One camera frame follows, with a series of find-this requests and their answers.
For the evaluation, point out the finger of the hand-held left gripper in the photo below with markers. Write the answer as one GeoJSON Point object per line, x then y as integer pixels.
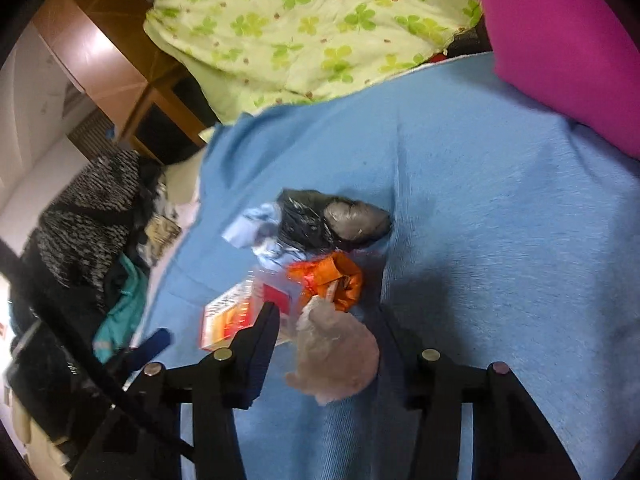
{"type": "Point", "coordinates": [154, 344]}

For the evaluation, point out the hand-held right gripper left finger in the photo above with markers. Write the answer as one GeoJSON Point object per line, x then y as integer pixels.
{"type": "Point", "coordinates": [257, 350]}

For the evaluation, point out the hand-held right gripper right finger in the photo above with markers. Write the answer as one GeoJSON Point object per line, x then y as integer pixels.
{"type": "Point", "coordinates": [405, 360]}

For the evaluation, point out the red and white box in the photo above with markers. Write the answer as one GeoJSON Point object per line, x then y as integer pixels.
{"type": "Point", "coordinates": [225, 317]}

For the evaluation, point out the pinkish plastic wad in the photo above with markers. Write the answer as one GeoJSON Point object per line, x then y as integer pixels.
{"type": "Point", "coordinates": [340, 355]}

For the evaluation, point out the orange wrapper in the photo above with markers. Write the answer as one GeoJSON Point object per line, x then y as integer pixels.
{"type": "Point", "coordinates": [325, 272]}

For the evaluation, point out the light blue face mask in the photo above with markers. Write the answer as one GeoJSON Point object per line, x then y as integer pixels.
{"type": "Point", "coordinates": [250, 227]}

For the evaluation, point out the black plastic bag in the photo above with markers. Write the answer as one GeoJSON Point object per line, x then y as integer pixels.
{"type": "Point", "coordinates": [305, 220]}

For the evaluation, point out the teal garment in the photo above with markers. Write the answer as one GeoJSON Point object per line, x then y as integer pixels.
{"type": "Point", "coordinates": [122, 305]}

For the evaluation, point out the beige patterned cloth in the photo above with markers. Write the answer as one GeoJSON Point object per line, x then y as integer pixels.
{"type": "Point", "coordinates": [162, 232]}

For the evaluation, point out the white sheet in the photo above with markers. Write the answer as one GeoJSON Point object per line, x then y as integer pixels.
{"type": "Point", "coordinates": [185, 220]}

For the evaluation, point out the black and white speckled garment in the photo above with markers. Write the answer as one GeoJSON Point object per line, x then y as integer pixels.
{"type": "Point", "coordinates": [85, 220]}

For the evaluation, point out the cream pillow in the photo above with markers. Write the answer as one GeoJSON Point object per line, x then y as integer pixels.
{"type": "Point", "coordinates": [182, 180]}

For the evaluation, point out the blue blanket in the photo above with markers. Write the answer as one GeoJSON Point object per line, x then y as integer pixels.
{"type": "Point", "coordinates": [500, 210]}

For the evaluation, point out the red cloth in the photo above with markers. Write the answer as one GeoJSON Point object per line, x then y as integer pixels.
{"type": "Point", "coordinates": [440, 57]}

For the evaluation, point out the brown wooden cabinet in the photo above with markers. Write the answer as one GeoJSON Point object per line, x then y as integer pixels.
{"type": "Point", "coordinates": [100, 40]}

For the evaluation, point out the green clover print quilt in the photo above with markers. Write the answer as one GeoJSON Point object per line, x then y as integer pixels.
{"type": "Point", "coordinates": [300, 35]}

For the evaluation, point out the magenta pillow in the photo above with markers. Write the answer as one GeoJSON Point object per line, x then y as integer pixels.
{"type": "Point", "coordinates": [550, 35]}

